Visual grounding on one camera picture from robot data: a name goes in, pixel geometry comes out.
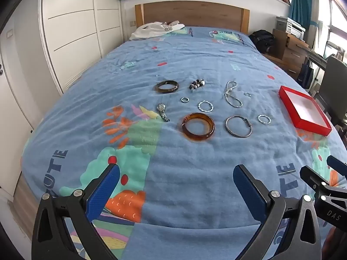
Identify grey printer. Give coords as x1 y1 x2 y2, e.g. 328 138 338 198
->
276 16 305 40

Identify dark brown bangle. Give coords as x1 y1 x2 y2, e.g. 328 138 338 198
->
155 80 180 94

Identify silver chain necklace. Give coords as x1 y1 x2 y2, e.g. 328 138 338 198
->
224 81 242 108

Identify silver wristwatch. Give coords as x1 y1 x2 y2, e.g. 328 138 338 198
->
156 103 171 122

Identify dark office chair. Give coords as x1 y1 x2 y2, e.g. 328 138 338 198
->
313 55 347 125

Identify white cloth bag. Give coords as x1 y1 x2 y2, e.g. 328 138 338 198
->
129 20 185 41

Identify wooden drawer cabinet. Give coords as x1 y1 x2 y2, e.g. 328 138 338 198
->
271 28 309 80

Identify large plain silver hoop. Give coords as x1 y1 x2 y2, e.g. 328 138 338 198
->
226 116 252 138

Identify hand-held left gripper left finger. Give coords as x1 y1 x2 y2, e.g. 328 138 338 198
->
32 163 120 260

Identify amber translucent bangle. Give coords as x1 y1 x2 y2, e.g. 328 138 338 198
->
182 113 215 142

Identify dark blue bag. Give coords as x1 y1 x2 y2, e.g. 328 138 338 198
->
297 57 315 86

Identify red shallow box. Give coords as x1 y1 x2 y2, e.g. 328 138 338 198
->
279 86 332 136

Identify wooden bed headboard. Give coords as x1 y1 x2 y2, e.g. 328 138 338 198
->
135 1 250 34

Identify teal curtain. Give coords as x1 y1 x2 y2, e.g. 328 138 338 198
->
289 0 320 28

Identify beaded bracelet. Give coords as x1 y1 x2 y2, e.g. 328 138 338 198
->
189 79 206 90

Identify dark desk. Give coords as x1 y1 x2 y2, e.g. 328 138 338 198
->
306 47 330 68

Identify white wardrobe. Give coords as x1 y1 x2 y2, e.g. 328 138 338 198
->
0 0 121 198

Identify black backpack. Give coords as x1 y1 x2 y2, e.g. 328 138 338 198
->
248 30 275 55

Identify blue printed blanket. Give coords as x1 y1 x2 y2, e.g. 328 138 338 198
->
22 26 347 260

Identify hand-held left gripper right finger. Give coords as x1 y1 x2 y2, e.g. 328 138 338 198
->
233 164 323 260

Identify window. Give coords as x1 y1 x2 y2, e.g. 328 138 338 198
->
318 0 347 60

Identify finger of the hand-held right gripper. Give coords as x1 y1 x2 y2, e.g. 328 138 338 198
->
300 165 347 224
327 155 347 176

